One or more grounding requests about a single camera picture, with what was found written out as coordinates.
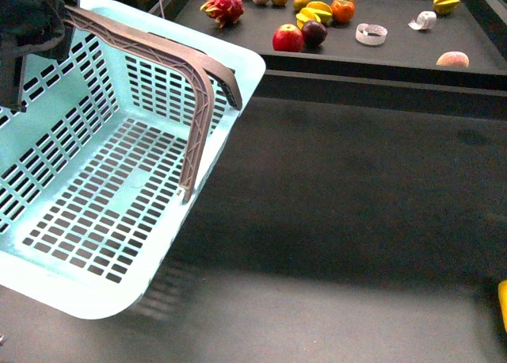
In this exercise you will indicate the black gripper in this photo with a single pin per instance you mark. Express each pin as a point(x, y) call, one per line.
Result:
point(30, 27)

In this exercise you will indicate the light blue plastic basket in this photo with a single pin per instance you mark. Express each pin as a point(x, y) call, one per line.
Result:
point(90, 195)

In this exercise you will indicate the brown basket handle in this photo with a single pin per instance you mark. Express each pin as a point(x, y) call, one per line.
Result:
point(167, 79)

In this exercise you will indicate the pink dragon fruit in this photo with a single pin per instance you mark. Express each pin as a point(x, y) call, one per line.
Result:
point(223, 12)

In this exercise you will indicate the black display tray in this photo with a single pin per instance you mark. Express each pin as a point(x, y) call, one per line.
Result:
point(377, 43)

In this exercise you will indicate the dark purple plum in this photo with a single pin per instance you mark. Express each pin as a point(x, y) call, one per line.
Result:
point(314, 33)

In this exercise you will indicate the orange persimmon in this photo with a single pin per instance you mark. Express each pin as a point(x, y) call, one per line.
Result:
point(342, 11)

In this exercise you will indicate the white tape roll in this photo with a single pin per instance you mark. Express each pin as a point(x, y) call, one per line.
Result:
point(425, 20)

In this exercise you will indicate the yellow green star fruit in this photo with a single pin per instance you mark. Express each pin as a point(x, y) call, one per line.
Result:
point(445, 7)

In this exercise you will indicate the pink peach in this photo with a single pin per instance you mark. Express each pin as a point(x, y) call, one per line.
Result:
point(453, 59)

